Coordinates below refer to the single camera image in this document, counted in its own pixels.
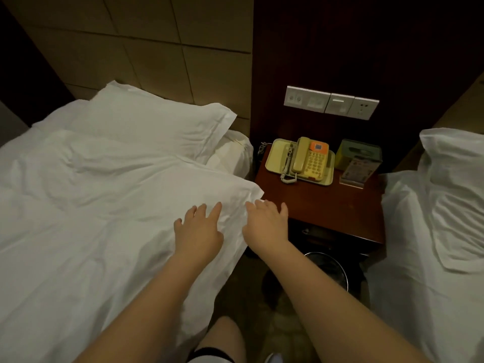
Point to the person's left hand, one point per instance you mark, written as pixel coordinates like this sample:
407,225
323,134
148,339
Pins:
198,234

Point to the person's right hand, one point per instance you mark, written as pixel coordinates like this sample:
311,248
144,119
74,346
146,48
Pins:
266,223

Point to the white bed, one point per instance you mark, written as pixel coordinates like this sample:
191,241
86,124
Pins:
416,283
231,155

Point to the white duvet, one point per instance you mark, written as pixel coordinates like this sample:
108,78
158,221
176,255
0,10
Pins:
83,238

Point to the white pillow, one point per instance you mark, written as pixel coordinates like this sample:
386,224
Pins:
454,192
159,121

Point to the person's right forearm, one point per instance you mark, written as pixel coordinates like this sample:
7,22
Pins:
340,313

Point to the person's left forearm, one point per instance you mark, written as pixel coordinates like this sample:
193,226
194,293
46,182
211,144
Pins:
144,313

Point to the person's left leg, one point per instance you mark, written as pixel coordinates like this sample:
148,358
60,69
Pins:
219,336

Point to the dark wooden nightstand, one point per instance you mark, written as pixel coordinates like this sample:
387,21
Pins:
333,204

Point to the beige telephone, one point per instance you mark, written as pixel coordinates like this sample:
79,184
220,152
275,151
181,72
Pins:
302,158

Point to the black trash bin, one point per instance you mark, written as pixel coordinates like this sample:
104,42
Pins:
329,270

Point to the dark tissue box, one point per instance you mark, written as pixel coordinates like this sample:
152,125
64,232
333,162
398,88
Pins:
357,151

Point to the tan padded headboard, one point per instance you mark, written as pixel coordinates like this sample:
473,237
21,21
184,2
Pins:
461,117
144,41

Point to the white wall switch panel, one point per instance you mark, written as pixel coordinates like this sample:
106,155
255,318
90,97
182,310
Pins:
331,102

